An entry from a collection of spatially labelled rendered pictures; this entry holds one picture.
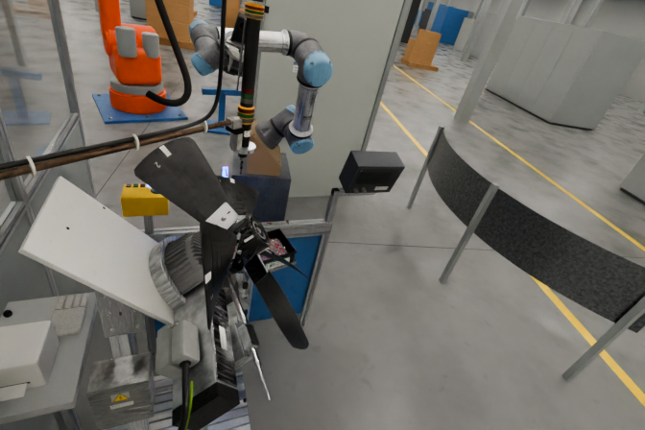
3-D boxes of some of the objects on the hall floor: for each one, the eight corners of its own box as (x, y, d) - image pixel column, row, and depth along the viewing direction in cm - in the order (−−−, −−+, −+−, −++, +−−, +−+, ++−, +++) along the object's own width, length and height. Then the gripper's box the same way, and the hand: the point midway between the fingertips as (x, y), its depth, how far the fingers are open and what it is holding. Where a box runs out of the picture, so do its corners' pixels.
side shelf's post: (81, 475, 136) (28, 361, 93) (83, 464, 139) (33, 347, 97) (92, 472, 138) (46, 358, 95) (94, 461, 141) (50, 345, 98)
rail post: (298, 327, 214) (322, 235, 174) (297, 322, 217) (320, 229, 177) (304, 325, 216) (329, 234, 176) (302, 321, 219) (326, 229, 179)
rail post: (149, 355, 181) (135, 250, 141) (149, 348, 184) (136, 243, 144) (156, 354, 183) (146, 249, 142) (157, 347, 186) (147, 243, 145)
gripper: (247, 70, 106) (250, 89, 89) (218, 60, 103) (216, 79, 86) (253, 42, 103) (259, 58, 85) (224, 32, 99) (224, 45, 82)
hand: (240, 56), depth 85 cm, fingers closed
